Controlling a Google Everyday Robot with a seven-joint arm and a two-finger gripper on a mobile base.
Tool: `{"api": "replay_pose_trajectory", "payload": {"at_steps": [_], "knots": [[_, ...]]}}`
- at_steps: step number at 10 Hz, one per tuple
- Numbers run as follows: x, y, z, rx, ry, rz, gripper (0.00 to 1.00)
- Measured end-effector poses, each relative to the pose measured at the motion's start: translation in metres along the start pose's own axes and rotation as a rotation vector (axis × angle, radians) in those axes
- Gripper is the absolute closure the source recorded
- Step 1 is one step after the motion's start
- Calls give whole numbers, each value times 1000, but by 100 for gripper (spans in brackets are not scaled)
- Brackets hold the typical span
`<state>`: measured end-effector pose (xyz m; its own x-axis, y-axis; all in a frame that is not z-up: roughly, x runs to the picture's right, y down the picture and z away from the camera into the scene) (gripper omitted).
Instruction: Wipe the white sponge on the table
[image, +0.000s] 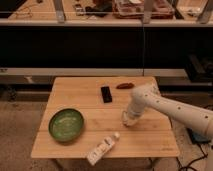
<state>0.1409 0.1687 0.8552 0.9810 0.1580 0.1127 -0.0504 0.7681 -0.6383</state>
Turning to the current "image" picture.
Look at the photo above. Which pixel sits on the green bowl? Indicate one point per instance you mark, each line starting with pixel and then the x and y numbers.
pixel 66 125

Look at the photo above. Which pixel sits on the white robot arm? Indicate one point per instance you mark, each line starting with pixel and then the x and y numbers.
pixel 198 119

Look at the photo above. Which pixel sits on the tray of items on shelf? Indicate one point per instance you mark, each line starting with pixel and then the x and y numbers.
pixel 161 9

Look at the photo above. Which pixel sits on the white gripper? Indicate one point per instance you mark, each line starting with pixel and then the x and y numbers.
pixel 129 120

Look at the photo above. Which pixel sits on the metal shelf rack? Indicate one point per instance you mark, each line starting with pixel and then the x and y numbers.
pixel 50 38

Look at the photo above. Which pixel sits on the wooden table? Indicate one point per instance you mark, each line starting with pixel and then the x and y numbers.
pixel 152 136

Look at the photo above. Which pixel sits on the brown sausage-shaped item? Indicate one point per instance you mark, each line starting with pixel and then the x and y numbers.
pixel 125 86

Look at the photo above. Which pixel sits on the white plastic bottle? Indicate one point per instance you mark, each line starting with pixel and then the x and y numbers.
pixel 102 148

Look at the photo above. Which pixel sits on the black rectangular block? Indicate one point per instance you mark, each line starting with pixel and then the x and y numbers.
pixel 106 94

